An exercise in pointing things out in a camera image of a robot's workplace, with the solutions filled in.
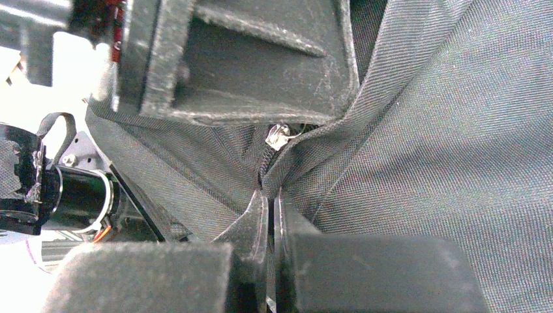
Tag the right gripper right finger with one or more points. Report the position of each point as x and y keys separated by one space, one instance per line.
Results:
x=328 y=272

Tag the black student backpack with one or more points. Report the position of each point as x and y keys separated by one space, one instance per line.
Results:
x=463 y=149

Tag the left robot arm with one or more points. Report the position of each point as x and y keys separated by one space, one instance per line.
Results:
x=176 y=178

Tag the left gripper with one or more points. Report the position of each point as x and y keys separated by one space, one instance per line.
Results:
x=29 y=27

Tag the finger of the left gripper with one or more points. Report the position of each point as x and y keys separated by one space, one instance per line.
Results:
x=237 y=62

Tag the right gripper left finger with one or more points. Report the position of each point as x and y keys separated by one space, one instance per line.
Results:
x=225 y=275

